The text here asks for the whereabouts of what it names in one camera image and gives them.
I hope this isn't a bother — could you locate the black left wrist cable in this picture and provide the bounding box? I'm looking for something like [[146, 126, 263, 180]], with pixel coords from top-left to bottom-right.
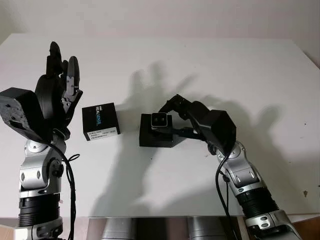
[[53, 142, 81, 240]]

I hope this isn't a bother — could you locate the small silver depth camera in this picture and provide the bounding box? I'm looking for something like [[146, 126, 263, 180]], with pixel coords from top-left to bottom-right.
[[149, 112, 173, 136]]

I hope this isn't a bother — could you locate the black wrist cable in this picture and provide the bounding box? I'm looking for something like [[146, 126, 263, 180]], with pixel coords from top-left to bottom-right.
[[53, 142, 81, 240], [215, 154, 236, 240]]

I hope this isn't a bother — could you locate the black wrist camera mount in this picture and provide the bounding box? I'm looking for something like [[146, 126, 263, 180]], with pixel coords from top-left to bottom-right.
[[0, 87, 55, 145], [199, 108, 237, 158]]

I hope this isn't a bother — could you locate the black RealSense box lid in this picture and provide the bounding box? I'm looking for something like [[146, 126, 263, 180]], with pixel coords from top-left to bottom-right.
[[81, 101, 121, 143]]

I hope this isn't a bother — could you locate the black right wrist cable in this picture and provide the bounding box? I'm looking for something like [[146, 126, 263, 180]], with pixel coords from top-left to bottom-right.
[[215, 154, 236, 240]]

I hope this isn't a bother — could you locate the grey robot leg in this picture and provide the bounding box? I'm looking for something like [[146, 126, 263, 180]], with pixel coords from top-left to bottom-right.
[[102, 217, 137, 240], [187, 217, 222, 240]]

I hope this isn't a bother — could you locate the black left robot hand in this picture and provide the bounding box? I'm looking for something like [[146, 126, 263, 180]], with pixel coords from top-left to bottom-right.
[[34, 41, 84, 141]]

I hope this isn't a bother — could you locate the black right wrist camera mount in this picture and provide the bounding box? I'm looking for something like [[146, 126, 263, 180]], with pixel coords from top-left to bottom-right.
[[199, 108, 237, 158]]

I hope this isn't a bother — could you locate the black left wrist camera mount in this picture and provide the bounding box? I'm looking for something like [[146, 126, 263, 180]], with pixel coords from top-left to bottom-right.
[[0, 87, 55, 145]]

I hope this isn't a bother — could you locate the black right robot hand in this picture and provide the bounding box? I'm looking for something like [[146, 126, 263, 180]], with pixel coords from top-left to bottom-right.
[[157, 94, 216, 151]]

